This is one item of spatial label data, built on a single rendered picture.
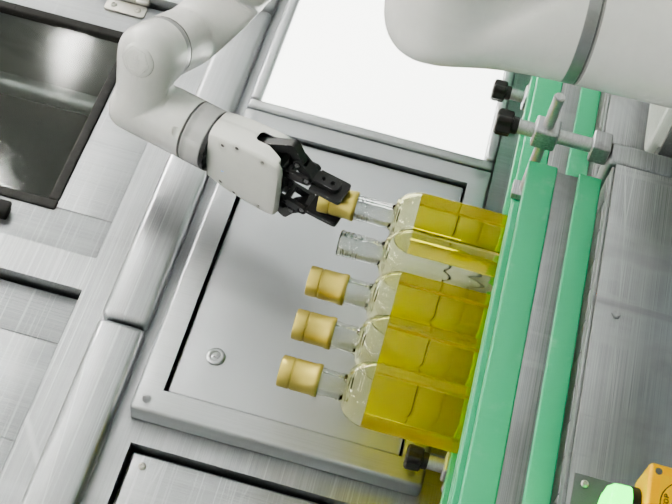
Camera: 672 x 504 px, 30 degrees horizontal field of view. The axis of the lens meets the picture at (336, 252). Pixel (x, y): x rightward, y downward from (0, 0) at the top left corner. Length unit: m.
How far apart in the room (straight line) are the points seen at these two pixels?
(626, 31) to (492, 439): 0.40
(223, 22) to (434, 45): 0.59
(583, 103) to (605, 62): 0.59
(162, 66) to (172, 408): 0.39
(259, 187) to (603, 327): 0.45
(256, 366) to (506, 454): 0.41
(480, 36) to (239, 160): 0.54
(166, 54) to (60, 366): 0.38
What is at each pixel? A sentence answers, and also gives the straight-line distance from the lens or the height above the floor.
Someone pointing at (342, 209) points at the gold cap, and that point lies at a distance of 1.44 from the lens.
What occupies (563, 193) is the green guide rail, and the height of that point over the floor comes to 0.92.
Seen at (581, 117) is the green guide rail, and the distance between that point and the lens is 1.55.
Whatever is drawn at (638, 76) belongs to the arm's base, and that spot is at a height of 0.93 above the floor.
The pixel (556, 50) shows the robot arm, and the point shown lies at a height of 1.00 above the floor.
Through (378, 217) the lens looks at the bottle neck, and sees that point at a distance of 1.44.
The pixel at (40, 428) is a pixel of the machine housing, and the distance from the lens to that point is 1.46.
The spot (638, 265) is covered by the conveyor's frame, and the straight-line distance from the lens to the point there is 1.29.
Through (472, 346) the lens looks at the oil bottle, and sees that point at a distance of 1.34.
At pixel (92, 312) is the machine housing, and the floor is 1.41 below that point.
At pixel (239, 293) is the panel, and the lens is 1.52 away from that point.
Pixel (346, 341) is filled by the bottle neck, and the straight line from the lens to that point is 1.34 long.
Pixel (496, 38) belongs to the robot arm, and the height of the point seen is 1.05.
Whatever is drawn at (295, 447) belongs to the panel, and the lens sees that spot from 1.42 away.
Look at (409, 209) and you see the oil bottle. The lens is 1.43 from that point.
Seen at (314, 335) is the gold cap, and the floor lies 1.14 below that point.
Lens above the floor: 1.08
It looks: 3 degrees up
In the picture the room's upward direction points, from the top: 75 degrees counter-clockwise
